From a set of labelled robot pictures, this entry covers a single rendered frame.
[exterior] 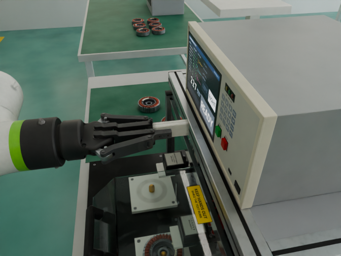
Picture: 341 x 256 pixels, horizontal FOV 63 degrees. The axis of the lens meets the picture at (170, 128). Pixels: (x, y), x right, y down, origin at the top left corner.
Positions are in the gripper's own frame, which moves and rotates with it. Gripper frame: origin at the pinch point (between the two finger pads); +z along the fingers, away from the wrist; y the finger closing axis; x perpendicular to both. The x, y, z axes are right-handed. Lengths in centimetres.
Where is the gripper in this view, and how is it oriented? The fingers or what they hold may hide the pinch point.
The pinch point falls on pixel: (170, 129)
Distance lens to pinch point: 54.5
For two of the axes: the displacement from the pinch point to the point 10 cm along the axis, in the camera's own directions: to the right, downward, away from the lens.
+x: 0.1, -7.9, -6.1
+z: 9.8, -1.1, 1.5
